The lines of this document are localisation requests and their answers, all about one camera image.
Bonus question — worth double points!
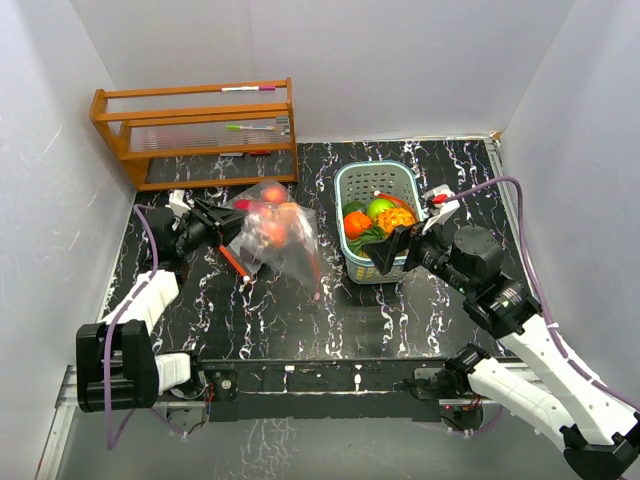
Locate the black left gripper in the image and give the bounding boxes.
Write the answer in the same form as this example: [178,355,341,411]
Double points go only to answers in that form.
[174,200,249,256]

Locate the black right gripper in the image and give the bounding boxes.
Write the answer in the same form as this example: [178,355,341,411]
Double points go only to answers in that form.
[361,213,474,296]

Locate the red bell pepper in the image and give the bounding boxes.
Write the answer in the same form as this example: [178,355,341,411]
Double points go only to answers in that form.
[234,199,258,211]

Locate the small orange pineapple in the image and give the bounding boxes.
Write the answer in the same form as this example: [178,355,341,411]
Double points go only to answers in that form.
[347,208,417,257]

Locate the small orange tangerine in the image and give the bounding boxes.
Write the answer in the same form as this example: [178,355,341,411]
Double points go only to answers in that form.
[343,211,373,240]

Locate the green lime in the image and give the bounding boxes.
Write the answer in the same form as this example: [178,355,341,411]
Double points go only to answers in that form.
[366,198,395,220]

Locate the orange fruit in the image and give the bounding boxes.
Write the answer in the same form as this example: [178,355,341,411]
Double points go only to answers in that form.
[261,222,288,248]

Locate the clear orange-zip bag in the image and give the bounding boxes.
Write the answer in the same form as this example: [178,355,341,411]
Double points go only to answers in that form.
[220,180,322,300]

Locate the pink peach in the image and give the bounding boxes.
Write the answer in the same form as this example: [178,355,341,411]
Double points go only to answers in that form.
[261,185,288,204]

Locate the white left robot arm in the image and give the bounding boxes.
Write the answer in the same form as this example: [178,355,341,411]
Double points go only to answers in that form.
[76,201,246,413]

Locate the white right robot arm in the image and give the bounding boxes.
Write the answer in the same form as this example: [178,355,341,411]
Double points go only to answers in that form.
[363,223,639,479]

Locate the light blue plastic basket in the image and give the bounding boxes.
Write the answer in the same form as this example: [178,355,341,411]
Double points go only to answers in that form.
[334,161,422,284]

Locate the wooden shelf rack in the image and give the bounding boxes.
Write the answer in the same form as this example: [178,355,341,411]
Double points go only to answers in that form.
[89,78,299,192]

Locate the green white pen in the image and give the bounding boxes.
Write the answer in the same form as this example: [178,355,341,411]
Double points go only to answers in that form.
[225,124,276,132]

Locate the pink white pen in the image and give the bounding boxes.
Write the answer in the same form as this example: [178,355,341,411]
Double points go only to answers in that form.
[220,85,277,93]

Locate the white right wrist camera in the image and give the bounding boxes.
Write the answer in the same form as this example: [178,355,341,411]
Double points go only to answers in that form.
[422,184,460,234]

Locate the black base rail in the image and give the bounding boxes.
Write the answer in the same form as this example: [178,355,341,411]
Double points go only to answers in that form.
[149,357,506,426]

